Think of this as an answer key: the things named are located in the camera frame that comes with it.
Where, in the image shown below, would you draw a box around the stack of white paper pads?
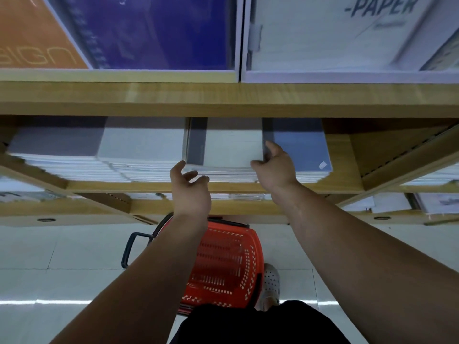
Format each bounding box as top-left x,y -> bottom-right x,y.
400,162 -> 459,187

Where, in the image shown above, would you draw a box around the row of wrapped white pads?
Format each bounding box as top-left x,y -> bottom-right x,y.
155,192 -> 274,202

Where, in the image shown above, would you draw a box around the person's black shorts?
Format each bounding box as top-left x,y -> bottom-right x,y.
169,300 -> 353,344

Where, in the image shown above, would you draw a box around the stack of light grey notebooks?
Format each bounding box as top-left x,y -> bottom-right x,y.
96,116 -> 191,182

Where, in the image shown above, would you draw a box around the grey-spined white notebook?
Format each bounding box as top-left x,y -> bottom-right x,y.
183,117 -> 267,169

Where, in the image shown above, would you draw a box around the red plastic shopping basket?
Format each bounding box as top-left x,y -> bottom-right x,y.
121,211 -> 266,316

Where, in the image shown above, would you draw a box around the stack of printed sketch pads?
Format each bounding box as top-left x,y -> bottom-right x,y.
0,175 -> 68,203

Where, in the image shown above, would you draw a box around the pale printed paper pad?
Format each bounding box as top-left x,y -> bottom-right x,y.
419,35 -> 459,72

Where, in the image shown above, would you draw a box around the dark blue spiral notebook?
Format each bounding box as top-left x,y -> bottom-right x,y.
40,0 -> 239,71

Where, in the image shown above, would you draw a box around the person's left forearm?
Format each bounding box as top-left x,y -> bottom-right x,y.
48,211 -> 212,344

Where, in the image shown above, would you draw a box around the stack of white notebooks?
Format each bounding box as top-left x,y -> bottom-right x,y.
181,164 -> 259,183

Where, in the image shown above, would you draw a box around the white perforated clog shoe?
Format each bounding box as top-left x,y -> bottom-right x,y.
260,263 -> 281,312

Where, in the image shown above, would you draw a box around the white lined paper pad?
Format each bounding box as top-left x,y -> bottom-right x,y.
247,0 -> 440,72

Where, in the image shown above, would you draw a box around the stack of lavender grey notebooks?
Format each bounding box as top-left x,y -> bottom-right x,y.
6,116 -> 130,183

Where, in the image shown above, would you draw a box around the person's left hand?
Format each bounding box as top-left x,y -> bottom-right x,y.
169,160 -> 212,220

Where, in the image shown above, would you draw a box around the wooden shelf unit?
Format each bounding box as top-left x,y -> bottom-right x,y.
0,70 -> 459,227

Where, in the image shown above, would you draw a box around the orange cover notebook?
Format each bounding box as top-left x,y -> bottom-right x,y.
0,0 -> 91,70

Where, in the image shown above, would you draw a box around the person's right hand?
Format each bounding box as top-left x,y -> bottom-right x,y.
250,140 -> 300,194

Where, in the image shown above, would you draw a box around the white pad with dark spine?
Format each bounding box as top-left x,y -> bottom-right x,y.
412,191 -> 459,215

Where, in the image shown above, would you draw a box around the person's right forearm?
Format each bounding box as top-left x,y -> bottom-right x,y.
267,181 -> 459,344

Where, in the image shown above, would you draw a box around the clear acrylic display bin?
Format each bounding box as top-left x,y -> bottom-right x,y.
0,0 -> 245,83
240,0 -> 459,84

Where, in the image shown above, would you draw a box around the stack of blue notebooks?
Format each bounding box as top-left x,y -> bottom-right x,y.
263,118 -> 334,184

